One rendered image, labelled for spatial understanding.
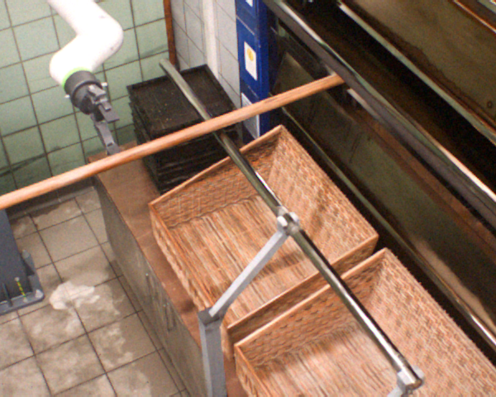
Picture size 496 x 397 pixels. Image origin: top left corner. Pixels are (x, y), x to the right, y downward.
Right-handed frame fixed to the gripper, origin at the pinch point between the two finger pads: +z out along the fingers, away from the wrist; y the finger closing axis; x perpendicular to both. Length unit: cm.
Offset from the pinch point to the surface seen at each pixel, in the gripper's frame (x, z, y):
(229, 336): -12, 36, 48
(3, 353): 43, -46, 119
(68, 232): 2, -92, 119
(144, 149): -4.0, 9.4, -2.1
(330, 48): -46, 25, -26
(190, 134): -16.3, 9.7, -2.0
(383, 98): -46, 47, -27
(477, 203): -45, 80, -24
